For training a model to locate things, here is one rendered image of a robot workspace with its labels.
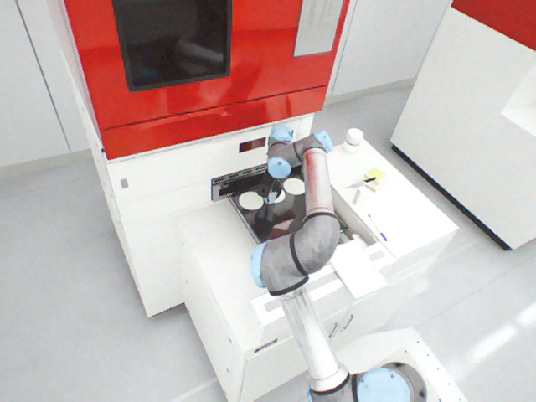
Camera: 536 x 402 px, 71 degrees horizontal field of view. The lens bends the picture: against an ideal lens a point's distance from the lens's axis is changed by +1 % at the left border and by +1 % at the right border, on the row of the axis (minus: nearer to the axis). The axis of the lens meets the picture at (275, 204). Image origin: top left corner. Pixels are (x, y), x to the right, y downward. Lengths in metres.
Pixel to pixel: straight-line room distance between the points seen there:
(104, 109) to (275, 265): 0.62
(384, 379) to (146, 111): 0.97
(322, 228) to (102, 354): 1.57
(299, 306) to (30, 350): 1.65
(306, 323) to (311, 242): 0.23
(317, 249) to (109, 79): 0.68
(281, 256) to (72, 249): 1.87
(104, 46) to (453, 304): 2.37
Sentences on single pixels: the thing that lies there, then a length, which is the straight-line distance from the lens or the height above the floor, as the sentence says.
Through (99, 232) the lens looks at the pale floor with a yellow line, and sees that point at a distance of 2.67.
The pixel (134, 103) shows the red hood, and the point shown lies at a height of 1.41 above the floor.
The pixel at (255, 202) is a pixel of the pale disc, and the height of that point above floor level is 0.90.
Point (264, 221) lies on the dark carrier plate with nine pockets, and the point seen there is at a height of 0.90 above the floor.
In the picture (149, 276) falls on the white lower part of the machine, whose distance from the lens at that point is 1.86.
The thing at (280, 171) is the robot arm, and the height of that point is 1.21.
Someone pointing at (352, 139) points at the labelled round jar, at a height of 1.04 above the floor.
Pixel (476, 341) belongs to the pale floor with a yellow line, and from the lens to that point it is 2.66.
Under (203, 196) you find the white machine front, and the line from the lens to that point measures 1.56.
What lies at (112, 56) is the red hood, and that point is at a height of 1.55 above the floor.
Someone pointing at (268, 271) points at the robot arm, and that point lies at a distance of 0.96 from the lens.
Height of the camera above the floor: 2.02
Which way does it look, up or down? 47 degrees down
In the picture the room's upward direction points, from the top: 11 degrees clockwise
